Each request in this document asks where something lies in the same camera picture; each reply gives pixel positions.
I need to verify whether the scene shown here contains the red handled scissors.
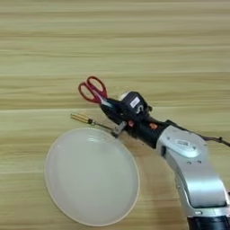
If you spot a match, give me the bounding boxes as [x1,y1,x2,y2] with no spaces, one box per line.
[78,75,113,108]

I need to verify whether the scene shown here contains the yellow handled screwdriver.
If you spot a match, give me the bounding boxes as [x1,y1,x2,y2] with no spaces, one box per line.
[70,112,114,131]

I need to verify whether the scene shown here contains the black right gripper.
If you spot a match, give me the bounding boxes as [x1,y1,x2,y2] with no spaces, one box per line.
[100,97,169,149]

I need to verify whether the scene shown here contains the round beige plate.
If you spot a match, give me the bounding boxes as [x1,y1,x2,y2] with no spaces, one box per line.
[44,128,140,227]

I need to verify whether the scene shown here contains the black box with white label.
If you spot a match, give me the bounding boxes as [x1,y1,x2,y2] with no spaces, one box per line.
[119,91,150,120]

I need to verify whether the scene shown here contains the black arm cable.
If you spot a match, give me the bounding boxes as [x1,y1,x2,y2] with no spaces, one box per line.
[164,119,230,148]

